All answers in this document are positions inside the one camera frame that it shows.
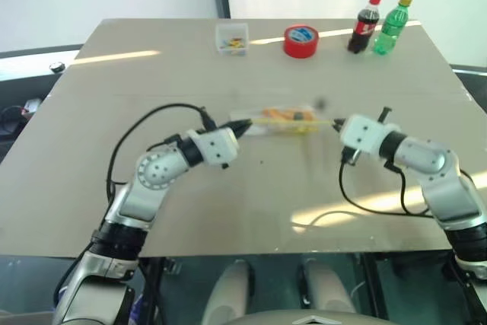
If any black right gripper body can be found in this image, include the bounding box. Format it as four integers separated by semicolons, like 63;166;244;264
339;146;361;167

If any clear zip bag yellow seal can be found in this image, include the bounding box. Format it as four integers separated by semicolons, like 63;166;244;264
229;103;334;138

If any toy hot dog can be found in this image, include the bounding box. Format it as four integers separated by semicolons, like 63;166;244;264
288;107;317;121
262;108;291;120

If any clear box with colourful bits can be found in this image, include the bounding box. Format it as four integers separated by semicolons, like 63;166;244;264
215;22;250;56

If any red tape roll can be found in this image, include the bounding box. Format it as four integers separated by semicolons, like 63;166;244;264
282;24;319;59

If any cola bottle red cap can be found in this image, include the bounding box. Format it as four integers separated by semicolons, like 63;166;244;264
346;0;383;55

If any green soda bottle yellow cap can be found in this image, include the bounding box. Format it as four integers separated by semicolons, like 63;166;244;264
372;0;414;56

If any beige rounded robot leg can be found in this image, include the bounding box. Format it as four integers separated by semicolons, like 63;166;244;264
201;262;255;325
302;262;358;314

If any black table leg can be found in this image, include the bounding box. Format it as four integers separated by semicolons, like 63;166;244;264
359;254;389;320
140;256;167;325

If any grey robot body plate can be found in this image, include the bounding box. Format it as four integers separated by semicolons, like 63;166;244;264
224;309;385;325

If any red and white device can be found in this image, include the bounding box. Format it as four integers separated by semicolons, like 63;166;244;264
23;98;43;115

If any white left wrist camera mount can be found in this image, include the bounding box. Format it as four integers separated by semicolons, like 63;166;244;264
186;126;240;169

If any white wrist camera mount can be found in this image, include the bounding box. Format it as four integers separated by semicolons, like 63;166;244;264
186;126;240;169
339;113;400;158

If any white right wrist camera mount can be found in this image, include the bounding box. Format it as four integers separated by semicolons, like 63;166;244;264
339;113;400;158

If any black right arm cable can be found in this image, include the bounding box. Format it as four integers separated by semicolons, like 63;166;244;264
338;106;476;218

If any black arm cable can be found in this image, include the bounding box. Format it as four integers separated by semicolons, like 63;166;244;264
104;103;217;204
338;106;476;218

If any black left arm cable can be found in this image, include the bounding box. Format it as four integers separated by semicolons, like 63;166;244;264
104;103;217;204

